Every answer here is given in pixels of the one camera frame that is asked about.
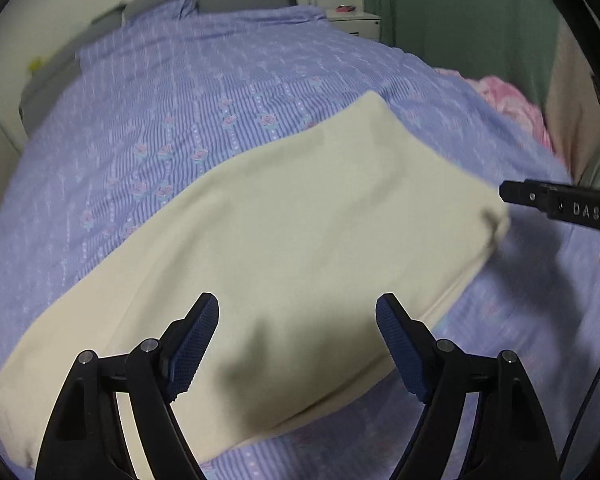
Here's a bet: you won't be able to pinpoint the pink blanket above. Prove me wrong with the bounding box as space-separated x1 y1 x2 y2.
435 67 556 153

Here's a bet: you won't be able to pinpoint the white nightstand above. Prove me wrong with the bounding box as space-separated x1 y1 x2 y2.
325 7 382 43

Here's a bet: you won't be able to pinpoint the green curtain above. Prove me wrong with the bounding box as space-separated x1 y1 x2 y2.
362 0 567 106

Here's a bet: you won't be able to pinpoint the purple floral pillow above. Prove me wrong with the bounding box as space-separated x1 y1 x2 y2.
124 0 202 27

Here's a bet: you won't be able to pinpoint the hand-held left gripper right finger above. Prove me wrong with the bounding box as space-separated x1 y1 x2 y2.
375 293 564 480

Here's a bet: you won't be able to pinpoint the cream pants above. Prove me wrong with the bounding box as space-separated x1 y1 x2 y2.
0 90 512 470

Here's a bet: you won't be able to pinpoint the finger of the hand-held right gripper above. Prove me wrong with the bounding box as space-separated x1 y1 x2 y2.
499 178 556 212

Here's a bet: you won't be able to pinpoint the black cable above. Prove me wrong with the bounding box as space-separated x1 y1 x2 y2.
557 330 600 480

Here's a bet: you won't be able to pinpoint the beige cloth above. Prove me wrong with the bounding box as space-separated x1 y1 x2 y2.
545 22 600 181

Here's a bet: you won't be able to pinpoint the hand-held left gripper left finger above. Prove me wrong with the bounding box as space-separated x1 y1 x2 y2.
34 291 220 480

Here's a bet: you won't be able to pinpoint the purple floral bedsheet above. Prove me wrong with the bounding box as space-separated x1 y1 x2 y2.
0 5 600 480

